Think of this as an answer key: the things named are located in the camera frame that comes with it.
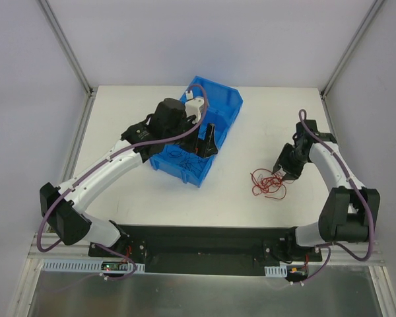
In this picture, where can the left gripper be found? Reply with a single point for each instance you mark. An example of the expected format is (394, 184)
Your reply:
(194, 142)

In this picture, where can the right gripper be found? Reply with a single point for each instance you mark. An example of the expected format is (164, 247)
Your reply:
(287, 162)

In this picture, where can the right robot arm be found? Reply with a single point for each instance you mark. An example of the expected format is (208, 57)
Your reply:
(350, 211)

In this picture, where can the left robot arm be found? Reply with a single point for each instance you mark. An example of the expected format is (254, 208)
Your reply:
(174, 122)

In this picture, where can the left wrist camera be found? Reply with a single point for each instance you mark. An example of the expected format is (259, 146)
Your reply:
(194, 106)

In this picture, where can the right white cable duct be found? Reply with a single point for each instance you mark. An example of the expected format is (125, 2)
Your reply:
(276, 271)

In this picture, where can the white cable duct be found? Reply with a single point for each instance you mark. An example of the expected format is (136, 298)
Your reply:
(276, 271)
(87, 266)

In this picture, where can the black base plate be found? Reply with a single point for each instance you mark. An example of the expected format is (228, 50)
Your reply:
(213, 250)

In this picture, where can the left white cable duct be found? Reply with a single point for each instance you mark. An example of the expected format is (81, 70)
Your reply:
(87, 266)

